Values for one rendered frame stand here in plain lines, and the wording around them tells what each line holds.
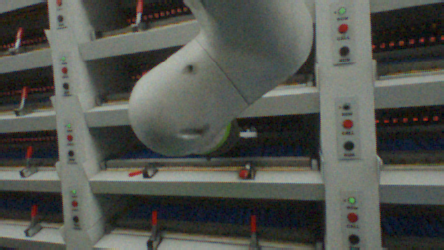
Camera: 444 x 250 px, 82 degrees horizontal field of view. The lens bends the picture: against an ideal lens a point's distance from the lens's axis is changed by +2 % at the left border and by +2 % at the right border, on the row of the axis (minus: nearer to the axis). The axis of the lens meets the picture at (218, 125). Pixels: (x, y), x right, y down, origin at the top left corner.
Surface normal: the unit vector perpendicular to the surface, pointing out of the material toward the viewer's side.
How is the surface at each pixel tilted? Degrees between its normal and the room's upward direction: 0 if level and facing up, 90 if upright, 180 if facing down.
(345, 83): 90
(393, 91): 108
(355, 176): 90
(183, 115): 102
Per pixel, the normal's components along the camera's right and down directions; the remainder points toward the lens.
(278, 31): 0.36, 0.52
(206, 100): 0.18, 0.30
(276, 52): 0.17, 0.64
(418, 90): -0.26, 0.35
